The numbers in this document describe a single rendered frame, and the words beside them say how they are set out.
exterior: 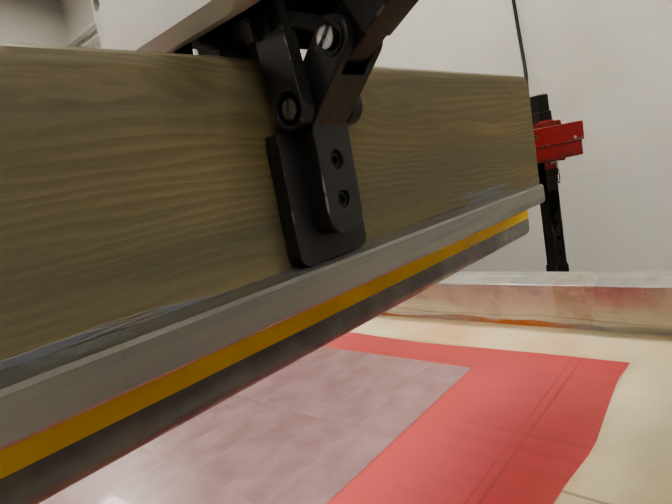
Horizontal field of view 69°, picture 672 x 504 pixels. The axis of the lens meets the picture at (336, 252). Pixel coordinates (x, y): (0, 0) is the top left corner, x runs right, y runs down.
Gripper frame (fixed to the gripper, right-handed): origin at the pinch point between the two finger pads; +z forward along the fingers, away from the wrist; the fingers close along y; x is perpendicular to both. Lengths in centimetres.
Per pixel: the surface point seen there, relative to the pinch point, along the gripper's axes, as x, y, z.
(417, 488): 5.1, -0.3, 14.6
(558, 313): 25.9, -0.3, 13.2
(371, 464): 5.6, -3.4, 14.6
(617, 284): 26.2, 3.9, 10.9
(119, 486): -2.4, -15.6, 14.6
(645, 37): 200, -22, -26
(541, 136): 123, -34, 1
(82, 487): -3.7, -17.9, 14.6
